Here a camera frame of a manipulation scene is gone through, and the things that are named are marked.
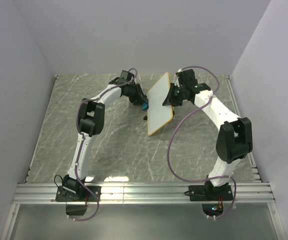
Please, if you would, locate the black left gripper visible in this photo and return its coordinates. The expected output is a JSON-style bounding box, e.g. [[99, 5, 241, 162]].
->
[[126, 85, 149, 107]]

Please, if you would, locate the blue whiteboard eraser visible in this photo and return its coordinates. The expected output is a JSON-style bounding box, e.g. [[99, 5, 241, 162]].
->
[[142, 102, 149, 111]]

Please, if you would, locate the yellow framed whiteboard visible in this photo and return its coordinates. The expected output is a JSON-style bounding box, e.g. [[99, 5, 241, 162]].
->
[[147, 72, 174, 136]]

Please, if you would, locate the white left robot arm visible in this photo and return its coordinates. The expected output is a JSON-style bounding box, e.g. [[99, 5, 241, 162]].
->
[[62, 71, 148, 201]]

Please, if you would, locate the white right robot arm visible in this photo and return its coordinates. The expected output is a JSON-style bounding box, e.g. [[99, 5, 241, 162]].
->
[[163, 83, 253, 200]]

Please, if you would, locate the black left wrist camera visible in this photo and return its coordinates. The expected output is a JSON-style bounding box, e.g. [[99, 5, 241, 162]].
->
[[118, 70, 135, 85]]

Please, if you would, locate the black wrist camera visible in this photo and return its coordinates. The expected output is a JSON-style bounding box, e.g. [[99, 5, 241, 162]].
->
[[176, 69, 198, 87], [118, 70, 135, 85]]

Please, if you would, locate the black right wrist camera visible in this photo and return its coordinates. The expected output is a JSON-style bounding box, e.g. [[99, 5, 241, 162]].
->
[[176, 69, 198, 87]]

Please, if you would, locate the metal wire easel stand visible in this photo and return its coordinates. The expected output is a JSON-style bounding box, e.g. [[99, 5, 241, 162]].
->
[[143, 109, 175, 121]]

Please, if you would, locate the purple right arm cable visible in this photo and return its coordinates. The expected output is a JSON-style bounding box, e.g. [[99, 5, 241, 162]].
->
[[167, 65, 237, 220]]

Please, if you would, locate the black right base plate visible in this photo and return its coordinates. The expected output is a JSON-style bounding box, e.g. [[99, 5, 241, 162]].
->
[[184, 182, 233, 202]]

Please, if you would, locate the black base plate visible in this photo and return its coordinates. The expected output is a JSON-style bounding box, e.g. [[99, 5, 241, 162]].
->
[[184, 182, 233, 202], [55, 185, 101, 202]]

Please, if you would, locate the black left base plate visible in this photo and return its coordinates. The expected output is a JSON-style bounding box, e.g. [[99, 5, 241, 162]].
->
[[55, 185, 101, 202]]

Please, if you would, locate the aluminium mounting rail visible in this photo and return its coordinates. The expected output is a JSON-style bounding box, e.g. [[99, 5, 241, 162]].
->
[[12, 182, 275, 205]]

